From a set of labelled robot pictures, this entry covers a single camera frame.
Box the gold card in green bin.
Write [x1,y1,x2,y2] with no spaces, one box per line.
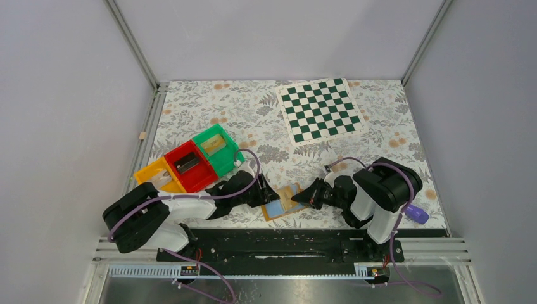
[201,134,227,156]

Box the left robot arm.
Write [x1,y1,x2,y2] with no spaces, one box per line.
[102,170,280,260]

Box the gold credit card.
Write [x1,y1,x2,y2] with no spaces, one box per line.
[277,183,302,213]

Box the silver card in yellow bin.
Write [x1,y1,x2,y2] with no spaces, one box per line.
[148,170,173,189]

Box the orange card holder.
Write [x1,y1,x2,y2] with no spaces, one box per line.
[262,199,306,222]

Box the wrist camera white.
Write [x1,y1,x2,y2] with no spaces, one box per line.
[234,160,256,177]
[324,165,341,187]

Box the green white chessboard mat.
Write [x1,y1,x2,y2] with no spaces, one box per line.
[275,78,369,147]

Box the yellow plastic bin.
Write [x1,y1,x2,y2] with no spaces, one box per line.
[134,157,186,193]

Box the red plastic bin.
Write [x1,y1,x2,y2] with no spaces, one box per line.
[164,140,218,193]

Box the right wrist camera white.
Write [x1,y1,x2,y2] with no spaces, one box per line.
[324,165,341,187]

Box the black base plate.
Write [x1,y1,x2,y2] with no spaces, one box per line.
[157,228,448,276]

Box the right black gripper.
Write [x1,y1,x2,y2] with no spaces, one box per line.
[292,177,346,210]

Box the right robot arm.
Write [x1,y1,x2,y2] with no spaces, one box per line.
[291,157,423,261]

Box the black card in red bin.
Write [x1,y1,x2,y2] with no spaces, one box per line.
[174,152,200,174]

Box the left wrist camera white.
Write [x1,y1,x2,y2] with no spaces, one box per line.
[234,160,256,177]

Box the green plastic bin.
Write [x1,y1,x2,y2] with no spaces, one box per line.
[193,124,244,177]

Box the purple cylinder tool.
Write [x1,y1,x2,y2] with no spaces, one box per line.
[405,205,429,224]

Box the aluminium rail front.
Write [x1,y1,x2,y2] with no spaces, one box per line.
[94,237,471,279]

